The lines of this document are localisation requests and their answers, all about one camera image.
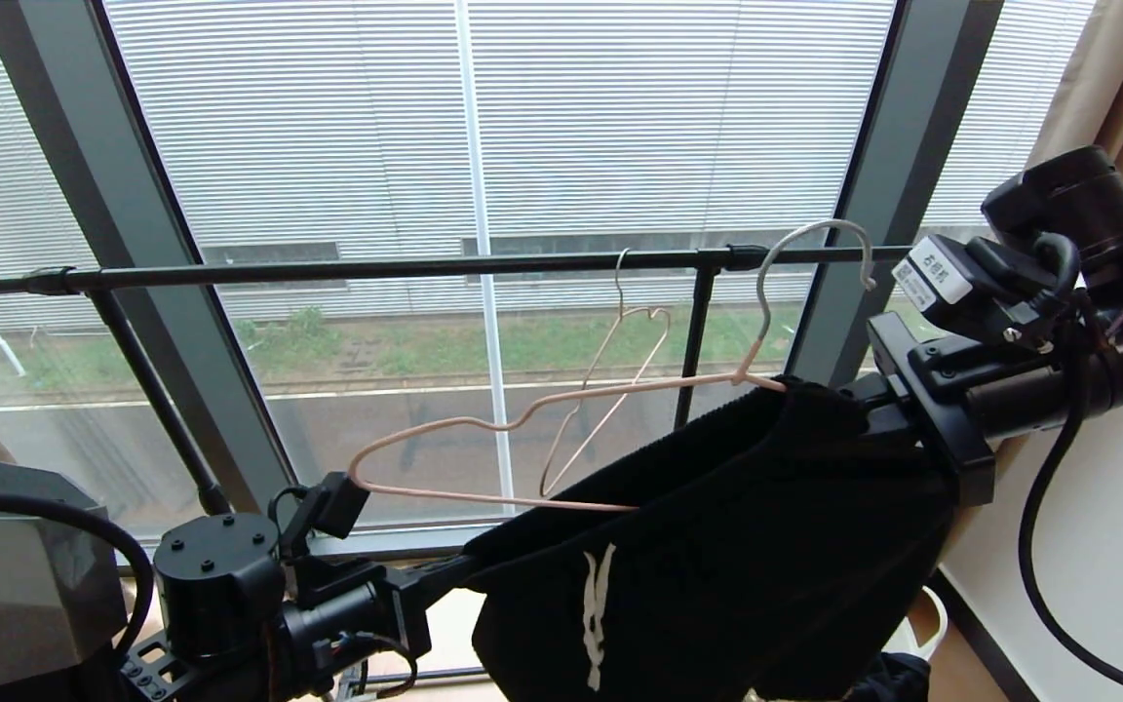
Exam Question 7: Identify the black garment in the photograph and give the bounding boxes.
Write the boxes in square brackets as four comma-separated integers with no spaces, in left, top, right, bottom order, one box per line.
[844,651,931,702]

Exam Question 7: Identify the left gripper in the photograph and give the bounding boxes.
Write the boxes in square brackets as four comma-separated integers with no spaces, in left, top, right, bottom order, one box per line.
[284,565,436,676]

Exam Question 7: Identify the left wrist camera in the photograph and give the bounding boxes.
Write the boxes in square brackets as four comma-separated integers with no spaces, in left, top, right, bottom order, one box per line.
[269,473,370,586]

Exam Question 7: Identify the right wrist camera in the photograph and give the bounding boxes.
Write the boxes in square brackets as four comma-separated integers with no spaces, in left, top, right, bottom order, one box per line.
[891,232,1081,352]

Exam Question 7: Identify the window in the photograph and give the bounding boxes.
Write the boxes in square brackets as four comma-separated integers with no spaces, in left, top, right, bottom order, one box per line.
[0,0,1099,566]

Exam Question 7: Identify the black shorts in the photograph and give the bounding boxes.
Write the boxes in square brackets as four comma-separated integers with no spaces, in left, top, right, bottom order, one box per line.
[464,375,957,702]

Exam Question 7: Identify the pink clothes hanger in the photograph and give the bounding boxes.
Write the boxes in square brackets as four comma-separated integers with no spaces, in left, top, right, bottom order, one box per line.
[539,249,672,498]
[347,219,876,515]

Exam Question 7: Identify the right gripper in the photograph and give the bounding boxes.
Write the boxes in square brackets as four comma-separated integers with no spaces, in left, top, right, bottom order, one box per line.
[866,302,1123,508]

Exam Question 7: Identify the black clothes rack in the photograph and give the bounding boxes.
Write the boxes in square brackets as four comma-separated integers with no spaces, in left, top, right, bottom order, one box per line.
[0,244,913,702]

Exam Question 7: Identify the white laundry basket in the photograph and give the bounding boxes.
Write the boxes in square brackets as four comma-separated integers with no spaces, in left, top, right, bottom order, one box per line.
[883,585,949,664]

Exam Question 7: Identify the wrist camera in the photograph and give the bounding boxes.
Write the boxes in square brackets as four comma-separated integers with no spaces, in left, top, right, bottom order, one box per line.
[891,232,1081,352]
[269,473,370,586]

